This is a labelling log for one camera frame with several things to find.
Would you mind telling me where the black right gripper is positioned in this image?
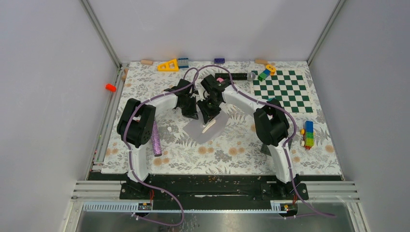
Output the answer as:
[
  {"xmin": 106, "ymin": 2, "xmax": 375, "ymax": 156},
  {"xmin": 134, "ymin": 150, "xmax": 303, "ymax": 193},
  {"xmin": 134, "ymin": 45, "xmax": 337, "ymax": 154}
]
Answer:
[{"xmin": 197, "ymin": 96, "xmax": 222, "ymax": 124}]

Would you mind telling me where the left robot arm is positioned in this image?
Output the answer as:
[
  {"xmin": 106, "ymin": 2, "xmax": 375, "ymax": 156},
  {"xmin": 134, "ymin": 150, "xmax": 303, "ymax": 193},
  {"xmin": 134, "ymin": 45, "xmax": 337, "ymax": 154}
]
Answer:
[{"xmin": 117, "ymin": 79, "xmax": 199, "ymax": 199}]

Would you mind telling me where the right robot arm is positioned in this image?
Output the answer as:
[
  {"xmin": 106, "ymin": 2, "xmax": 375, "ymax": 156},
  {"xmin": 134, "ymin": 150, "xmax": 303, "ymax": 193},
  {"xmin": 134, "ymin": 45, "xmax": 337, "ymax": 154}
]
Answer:
[{"xmin": 197, "ymin": 75, "xmax": 297, "ymax": 199}]

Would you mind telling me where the floral patterned table mat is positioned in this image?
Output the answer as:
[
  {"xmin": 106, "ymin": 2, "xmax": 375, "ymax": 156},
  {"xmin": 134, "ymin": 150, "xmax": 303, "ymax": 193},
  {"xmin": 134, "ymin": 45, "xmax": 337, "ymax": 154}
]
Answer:
[{"xmin": 115, "ymin": 61, "xmax": 342, "ymax": 175}]

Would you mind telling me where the yellow triangle shape toy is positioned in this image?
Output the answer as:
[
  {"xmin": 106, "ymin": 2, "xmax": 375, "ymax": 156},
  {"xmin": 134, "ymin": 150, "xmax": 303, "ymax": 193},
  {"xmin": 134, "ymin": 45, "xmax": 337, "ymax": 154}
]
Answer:
[{"xmin": 157, "ymin": 58, "xmax": 179, "ymax": 72}]

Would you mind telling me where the grey and blue brick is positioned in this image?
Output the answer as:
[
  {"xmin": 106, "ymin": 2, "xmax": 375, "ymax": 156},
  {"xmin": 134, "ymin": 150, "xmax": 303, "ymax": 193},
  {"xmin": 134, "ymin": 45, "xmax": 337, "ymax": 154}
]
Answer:
[{"xmin": 177, "ymin": 58, "xmax": 189, "ymax": 69}]

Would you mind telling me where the purple glitter microphone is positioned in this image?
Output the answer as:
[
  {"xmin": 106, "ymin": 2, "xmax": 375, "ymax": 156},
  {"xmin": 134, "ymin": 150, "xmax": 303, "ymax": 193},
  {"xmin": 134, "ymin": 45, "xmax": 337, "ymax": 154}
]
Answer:
[{"xmin": 151, "ymin": 120, "xmax": 162, "ymax": 157}]

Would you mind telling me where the purple flat toy brick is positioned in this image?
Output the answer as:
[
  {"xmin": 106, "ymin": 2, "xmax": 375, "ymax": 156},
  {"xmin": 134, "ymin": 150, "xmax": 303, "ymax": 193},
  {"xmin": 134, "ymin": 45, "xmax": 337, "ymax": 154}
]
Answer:
[{"xmin": 214, "ymin": 58, "xmax": 225, "ymax": 64}]

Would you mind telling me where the black microphone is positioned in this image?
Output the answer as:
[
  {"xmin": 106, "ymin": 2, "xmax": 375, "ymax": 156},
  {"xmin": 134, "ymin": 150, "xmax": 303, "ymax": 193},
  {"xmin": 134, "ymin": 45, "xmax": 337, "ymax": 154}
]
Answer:
[{"xmin": 215, "ymin": 72, "xmax": 256, "ymax": 81}]

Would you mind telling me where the green blue toy brick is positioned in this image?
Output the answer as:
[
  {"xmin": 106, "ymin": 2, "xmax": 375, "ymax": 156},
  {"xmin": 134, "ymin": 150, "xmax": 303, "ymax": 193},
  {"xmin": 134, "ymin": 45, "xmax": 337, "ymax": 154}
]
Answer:
[{"xmin": 257, "ymin": 69, "xmax": 271, "ymax": 82}]

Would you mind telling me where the dark grey studded baseplate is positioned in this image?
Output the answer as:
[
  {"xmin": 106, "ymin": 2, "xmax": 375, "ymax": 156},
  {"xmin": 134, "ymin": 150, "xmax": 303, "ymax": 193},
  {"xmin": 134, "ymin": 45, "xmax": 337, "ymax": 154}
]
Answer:
[{"xmin": 260, "ymin": 139, "xmax": 293, "ymax": 157}]

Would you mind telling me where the light wooden block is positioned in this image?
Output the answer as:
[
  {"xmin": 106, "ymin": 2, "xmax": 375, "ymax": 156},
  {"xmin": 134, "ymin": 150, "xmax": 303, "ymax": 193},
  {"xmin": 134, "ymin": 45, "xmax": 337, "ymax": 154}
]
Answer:
[{"xmin": 140, "ymin": 59, "xmax": 154, "ymax": 66}]

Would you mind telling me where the wooden block back right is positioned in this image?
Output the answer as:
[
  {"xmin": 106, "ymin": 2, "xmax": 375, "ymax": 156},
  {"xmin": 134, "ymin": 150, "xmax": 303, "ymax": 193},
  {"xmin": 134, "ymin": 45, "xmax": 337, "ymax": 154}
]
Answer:
[{"xmin": 254, "ymin": 58, "xmax": 269, "ymax": 66}]

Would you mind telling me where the green white chessboard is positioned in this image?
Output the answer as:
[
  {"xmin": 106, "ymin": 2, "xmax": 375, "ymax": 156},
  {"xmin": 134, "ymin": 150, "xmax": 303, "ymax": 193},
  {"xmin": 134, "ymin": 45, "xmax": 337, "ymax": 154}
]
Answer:
[{"xmin": 250, "ymin": 69, "xmax": 315, "ymax": 114}]

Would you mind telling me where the red plastic cylinder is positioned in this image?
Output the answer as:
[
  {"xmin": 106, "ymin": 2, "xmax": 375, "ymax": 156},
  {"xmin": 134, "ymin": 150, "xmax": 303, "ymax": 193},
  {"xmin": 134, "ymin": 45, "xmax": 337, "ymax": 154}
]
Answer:
[{"xmin": 105, "ymin": 84, "xmax": 117, "ymax": 92}]

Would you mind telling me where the multicolour brick stack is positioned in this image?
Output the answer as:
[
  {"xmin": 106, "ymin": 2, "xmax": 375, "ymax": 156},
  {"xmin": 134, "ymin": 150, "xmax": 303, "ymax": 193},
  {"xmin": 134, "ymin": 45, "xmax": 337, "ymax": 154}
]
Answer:
[{"xmin": 300, "ymin": 120, "xmax": 315, "ymax": 150}]

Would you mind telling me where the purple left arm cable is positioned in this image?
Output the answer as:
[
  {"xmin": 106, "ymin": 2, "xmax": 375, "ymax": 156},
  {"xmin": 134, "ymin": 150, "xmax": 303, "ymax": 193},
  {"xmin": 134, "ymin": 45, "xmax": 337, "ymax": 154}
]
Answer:
[{"xmin": 123, "ymin": 67, "xmax": 200, "ymax": 227}]

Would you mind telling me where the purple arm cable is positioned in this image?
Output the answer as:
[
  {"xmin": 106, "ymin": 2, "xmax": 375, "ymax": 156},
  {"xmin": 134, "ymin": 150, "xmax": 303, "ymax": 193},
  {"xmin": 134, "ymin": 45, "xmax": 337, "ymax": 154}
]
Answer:
[
  {"xmin": 123, "ymin": 67, "xmax": 200, "ymax": 227},
  {"xmin": 192, "ymin": 65, "xmax": 337, "ymax": 220}
]

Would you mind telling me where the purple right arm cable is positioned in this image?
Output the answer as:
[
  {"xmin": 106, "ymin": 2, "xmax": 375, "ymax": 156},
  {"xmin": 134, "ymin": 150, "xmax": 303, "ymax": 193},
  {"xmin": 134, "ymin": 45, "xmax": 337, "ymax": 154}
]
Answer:
[{"xmin": 192, "ymin": 65, "xmax": 337, "ymax": 220}]

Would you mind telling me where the orange yellow ring toy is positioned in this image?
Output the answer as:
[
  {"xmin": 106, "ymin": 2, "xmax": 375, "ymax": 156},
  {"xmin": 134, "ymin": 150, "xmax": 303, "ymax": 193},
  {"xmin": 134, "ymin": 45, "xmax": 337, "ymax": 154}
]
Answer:
[{"xmin": 264, "ymin": 64, "xmax": 276, "ymax": 76}]

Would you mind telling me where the wooden block by rail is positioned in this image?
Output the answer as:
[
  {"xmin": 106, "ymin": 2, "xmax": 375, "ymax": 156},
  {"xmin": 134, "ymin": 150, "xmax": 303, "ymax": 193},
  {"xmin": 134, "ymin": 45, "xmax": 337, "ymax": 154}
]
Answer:
[{"xmin": 121, "ymin": 68, "xmax": 129, "ymax": 82}]

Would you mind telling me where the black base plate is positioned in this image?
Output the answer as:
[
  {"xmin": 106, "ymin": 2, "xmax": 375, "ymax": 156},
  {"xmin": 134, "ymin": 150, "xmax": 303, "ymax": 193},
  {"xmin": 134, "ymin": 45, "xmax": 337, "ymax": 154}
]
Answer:
[{"xmin": 88, "ymin": 172, "xmax": 343, "ymax": 210}]

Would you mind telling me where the aluminium side rail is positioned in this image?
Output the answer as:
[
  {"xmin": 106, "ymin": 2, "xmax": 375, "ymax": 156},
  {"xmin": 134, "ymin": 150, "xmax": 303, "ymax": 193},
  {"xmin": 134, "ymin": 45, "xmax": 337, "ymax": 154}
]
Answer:
[{"xmin": 91, "ymin": 63, "xmax": 129, "ymax": 166}]

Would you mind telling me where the white perforated cable tray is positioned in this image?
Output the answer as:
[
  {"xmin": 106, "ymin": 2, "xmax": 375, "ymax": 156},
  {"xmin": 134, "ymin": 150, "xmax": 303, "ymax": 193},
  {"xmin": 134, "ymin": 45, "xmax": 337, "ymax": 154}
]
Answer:
[{"xmin": 82, "ymin": 201, "xmax": 287, "ymax": 214}]

